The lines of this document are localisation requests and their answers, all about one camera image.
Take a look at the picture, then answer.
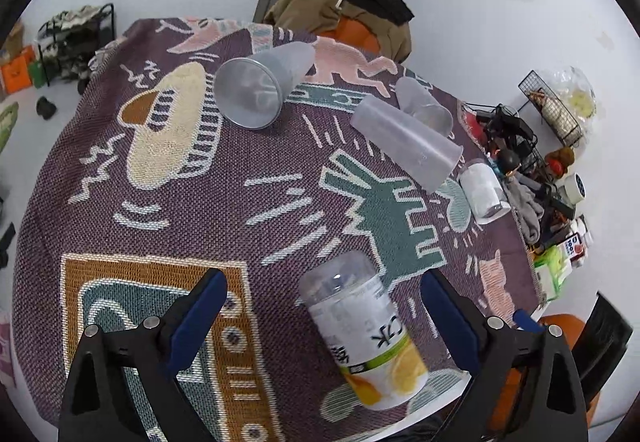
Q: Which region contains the lemon vitamin drink cup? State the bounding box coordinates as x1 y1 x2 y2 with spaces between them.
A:
298 251 428 410

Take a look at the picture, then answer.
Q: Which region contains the white sleeved clear cup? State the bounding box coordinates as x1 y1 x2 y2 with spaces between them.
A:
458 159 511 225

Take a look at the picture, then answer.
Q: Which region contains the tall frosted plastic cup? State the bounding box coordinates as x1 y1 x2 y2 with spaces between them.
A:
350 95 463 193

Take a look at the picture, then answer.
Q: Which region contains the small clear plastic cup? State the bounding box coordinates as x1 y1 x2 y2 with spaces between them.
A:
395 77 454 138

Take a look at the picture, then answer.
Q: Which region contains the frosted plastic cup left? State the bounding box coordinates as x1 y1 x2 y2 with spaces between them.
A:
214 41 316 130

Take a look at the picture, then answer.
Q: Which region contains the green tissue box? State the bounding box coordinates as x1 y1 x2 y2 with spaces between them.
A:
534 246 573 302

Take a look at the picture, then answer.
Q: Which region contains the grey crumpled cloth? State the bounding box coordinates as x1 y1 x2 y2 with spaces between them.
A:
503 176 544 246

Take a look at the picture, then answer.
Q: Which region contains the white tape roll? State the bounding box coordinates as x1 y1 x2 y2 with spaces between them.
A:
558 173 586 207

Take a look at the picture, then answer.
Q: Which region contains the black-haired doll figure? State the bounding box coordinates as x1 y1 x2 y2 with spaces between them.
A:
491 148 521 180

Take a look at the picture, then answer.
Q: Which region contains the brown plush toy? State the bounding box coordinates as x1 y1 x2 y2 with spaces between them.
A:
544 146 575 179

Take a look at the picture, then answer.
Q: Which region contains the black bag on side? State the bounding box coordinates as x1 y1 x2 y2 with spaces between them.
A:
484 104 538 159

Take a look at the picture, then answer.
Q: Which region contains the purple patterned woven tablecloth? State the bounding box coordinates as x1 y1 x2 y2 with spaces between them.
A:
13 18 539 441

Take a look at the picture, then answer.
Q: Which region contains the plastic bag with yellow item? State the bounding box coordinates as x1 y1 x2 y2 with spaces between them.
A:
550 66 597 122

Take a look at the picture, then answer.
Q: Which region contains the black shoe on floor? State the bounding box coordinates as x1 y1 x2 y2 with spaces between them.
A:
36 96 58 120

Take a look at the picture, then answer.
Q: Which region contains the orange box on floor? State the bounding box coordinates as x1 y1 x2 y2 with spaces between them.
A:
1 46 36 95

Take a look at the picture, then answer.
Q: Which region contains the black shoe rack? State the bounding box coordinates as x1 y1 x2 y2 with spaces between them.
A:
35 3 116 94

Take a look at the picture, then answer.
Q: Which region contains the chair with brown jacket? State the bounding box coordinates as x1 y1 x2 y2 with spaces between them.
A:
262 0 413 63

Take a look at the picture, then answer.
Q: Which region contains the wire wall basket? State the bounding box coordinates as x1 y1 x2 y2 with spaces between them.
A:
518 70 585 147

